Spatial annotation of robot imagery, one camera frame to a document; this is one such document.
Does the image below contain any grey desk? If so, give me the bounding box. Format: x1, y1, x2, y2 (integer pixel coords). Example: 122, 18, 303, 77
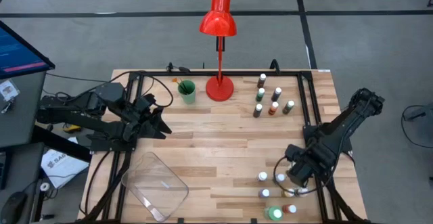
0, 70, 47, 150

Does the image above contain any computer monitor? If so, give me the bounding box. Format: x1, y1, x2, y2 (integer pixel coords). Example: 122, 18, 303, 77
0, 20, 56, 80

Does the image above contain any clear plastic tray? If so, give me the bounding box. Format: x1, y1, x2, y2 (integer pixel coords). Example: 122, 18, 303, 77
120, 152, 189, 222

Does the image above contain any thin black desk cable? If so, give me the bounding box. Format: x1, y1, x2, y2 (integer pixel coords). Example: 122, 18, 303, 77
45, 72, 112, 84

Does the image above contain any red desk lamp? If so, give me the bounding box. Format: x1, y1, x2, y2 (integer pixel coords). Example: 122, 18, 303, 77
198, 0, 237, 102

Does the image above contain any orange-tipped paintbrush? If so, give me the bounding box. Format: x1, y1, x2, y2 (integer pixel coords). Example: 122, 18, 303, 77
171, 77, 187, 93

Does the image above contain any large green paint bottle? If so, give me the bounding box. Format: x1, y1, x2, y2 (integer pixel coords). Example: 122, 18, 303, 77
264, 206, 284, 222

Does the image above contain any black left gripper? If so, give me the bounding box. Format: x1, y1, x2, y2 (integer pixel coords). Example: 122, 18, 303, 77
123, 94, 173, 140

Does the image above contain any green cup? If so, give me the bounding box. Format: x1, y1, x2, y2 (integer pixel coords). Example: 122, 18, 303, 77
177, 79, 197, 105

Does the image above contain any black floor cable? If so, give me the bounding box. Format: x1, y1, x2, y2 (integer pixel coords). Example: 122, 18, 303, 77
401, 104, 433, 150

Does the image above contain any dark green paint bottle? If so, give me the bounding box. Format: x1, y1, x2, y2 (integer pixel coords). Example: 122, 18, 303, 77
282, 99, 295, 115

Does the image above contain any white paper booklet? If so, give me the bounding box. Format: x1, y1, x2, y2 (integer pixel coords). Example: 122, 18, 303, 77
40, 136, 91, 189

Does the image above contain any black computer mouse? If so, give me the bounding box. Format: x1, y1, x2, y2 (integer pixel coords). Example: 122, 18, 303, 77
0, 192, 28, 224

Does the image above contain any black desk beam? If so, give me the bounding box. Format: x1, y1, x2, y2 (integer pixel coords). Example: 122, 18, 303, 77
32, 125, 93, 163

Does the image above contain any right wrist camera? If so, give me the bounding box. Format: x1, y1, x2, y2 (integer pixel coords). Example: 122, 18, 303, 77
288, 168, 314, 188

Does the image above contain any small clear plastic bag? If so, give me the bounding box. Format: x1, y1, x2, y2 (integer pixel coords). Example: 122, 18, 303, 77
0, 79, 20, 102

